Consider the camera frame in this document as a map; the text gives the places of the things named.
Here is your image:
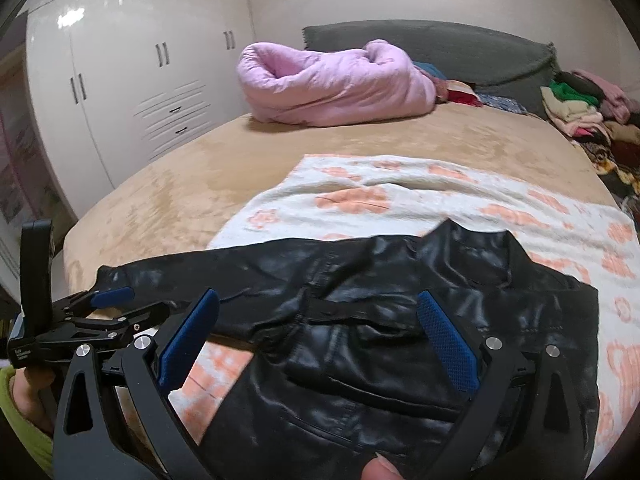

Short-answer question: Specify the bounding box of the grey headboard cushion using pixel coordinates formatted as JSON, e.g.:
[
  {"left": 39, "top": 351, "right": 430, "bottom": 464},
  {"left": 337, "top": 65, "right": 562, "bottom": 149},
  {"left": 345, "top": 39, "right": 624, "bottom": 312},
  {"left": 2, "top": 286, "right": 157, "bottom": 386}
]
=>
[{"left": 301, "top": 20, "right": 558, "bottom": 121}]

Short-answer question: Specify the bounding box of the person's left hand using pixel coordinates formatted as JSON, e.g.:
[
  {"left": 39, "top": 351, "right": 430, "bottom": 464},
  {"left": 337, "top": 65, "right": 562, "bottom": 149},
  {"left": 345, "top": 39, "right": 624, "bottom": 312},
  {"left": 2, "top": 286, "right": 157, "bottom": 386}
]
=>
[{"left": 11, "top": 364, "right": 57, "bottom": 436}]

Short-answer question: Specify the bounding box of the teal cloth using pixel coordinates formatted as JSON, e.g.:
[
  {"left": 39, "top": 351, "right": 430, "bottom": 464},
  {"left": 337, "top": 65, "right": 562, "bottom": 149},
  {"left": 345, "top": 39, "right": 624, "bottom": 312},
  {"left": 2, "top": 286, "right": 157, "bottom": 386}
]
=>
[{"left": 412, "top": 61, "right": 447, "bottom": 81}]

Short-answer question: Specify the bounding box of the person's right hand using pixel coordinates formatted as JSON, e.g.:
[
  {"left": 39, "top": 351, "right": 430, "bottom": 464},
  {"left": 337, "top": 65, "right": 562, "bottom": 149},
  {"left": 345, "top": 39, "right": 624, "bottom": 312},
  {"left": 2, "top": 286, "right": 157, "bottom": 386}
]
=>
[{"left": 361, "top": 455, "right": 403, "bottom": 480}]

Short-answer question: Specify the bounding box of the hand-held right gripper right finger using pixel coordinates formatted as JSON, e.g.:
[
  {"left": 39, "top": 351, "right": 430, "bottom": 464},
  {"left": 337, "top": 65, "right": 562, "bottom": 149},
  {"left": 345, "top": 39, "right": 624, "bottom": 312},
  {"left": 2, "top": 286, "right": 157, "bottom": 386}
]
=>
[{"left": 416, "top": 289, "right": 601, "bottom": 480}]

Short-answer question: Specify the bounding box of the pink quilt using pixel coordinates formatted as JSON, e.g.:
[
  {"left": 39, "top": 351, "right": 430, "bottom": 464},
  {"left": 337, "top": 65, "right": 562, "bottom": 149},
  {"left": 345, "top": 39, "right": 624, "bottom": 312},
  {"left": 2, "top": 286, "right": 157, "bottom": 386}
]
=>
[{"left": 236, "top": 39, "right": 438, "bottom": 127}]

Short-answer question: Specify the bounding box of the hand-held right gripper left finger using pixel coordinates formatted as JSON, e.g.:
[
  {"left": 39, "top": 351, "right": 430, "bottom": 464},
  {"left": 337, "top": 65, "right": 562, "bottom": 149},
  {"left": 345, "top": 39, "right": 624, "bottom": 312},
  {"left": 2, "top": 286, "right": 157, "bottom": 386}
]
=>
[{"left": 52, "top": 287, "right": 221, "bottom": 480}]

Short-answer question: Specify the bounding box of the beige bed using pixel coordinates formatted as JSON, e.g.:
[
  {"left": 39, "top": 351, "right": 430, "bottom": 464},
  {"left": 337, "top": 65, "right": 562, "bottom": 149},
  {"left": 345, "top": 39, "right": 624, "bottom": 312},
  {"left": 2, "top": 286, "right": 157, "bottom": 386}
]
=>
[{"left": 62, "top": 110, "right": 621, "bottom": 321}]

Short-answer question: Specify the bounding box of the pile of mixed clothes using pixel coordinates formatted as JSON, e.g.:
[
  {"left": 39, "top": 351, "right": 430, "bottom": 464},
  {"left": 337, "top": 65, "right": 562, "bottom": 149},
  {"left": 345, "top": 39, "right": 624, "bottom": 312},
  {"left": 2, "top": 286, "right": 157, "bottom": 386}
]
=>
[{"left": 540, "top": 69, "right": 640, "bottom": 201}]

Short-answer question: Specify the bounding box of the white orange floral blanket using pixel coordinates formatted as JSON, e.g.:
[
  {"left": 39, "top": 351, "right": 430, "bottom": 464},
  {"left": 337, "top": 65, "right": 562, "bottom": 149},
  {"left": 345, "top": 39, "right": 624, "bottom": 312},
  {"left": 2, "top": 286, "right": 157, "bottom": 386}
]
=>
[{"left": 170, "top": 154, "right": 638, "bottom": 480}]

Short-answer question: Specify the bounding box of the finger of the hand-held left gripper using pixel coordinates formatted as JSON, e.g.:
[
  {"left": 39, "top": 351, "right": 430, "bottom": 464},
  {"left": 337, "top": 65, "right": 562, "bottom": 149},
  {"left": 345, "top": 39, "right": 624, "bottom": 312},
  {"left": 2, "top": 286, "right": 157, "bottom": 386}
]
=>
[
  {"left": 60, "top": 301, "right": 176, "bottom": 347},
  {"left": 50, "top": 286, "right": 136, "bottom": 325}
]

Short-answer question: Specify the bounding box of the red cloth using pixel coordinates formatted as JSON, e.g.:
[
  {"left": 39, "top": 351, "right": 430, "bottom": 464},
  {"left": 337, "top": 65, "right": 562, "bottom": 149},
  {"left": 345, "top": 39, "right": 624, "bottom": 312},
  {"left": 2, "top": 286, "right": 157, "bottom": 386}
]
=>
[{"left": 437, "top": 80, "right": 483, "bottom": 107}]

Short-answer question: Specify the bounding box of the black leather jacket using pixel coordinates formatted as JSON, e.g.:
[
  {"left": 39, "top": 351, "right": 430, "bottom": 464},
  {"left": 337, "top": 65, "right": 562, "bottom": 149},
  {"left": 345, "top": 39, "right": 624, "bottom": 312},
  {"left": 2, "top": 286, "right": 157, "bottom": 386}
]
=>
[{"left": 95, "top": 220, "right": 601, "bottom": 480}]

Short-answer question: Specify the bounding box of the white glossy wardrobe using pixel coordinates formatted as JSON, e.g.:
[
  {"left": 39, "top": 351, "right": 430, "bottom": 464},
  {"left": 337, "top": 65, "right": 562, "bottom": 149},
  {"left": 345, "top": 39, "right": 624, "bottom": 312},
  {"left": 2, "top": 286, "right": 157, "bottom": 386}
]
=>
[{"left": 25, "top": 0, "right": 256, "bottom": 221}]

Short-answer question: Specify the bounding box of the blue patterned cloth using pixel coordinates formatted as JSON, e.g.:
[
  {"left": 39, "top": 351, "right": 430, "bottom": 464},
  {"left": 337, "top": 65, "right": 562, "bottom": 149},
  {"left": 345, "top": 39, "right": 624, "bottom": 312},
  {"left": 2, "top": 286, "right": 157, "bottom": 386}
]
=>
[{"left": 475, "top": 92, "right": 532, "bottom": 117}]

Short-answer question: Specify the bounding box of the person's left forearm green sleeve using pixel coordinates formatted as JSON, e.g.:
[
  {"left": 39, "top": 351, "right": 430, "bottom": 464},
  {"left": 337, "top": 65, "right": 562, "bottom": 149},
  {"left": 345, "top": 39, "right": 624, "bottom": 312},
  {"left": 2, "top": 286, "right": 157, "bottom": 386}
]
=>
[{"left": 0, "top": 365, "right": 55, "bottom": 477}]

